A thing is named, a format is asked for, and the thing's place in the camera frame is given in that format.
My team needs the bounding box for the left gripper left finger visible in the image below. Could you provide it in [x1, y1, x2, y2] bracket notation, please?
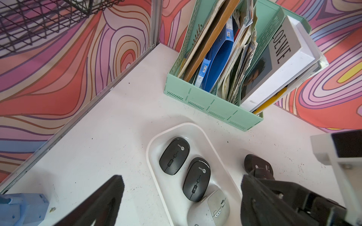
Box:
[56, 175, 124, 226]

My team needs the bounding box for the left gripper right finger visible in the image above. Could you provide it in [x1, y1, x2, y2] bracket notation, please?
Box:
[240, 175, 348, 226]

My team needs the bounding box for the black mouse bottom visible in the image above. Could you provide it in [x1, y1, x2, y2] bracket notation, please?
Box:
[244, 154, 275, 180]

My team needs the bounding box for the black mouse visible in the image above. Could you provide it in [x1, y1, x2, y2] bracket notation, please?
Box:
[159, 137, 190, 175]
[183, 157, 211, 202]
[244, 154, 275, 180]

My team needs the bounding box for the grey white mouse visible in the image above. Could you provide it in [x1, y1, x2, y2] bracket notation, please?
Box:
[187, 189, 230, 226]

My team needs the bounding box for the white storage tray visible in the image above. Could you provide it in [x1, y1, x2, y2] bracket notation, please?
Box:
[146, 123, 242, 226]

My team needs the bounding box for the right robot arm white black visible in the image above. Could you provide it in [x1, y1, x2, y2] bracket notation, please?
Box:
[311, 130, 362, 226]

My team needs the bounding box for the blue plastic connector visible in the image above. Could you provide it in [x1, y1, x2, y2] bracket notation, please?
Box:
[1, 193, 49, 226]

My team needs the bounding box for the blue folder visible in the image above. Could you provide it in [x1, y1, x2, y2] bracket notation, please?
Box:
[194, 17, 234, 92]

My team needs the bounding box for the white book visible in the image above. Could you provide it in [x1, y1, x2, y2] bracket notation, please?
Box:
[238, 16, 329, 114]

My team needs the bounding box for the green file organizer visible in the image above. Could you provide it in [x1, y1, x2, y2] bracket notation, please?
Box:
[163, 0, 313, 132]

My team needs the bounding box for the brown envelope folder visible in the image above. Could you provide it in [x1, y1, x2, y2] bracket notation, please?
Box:
[177, 0, 239, 82]

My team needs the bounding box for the black wire basket left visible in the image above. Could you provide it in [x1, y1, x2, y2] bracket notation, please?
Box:
[1, 0, 120, 58]

